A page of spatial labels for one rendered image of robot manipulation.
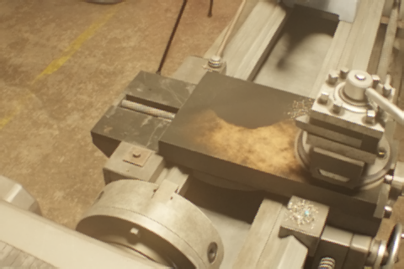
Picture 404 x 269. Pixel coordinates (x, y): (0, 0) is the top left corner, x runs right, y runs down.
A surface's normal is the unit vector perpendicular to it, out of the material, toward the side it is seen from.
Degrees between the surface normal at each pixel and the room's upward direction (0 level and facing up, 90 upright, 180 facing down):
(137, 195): 6
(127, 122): 0
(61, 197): 0
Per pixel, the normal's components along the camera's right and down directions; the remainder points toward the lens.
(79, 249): 0.02, -0.73
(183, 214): 0.48, -0.50
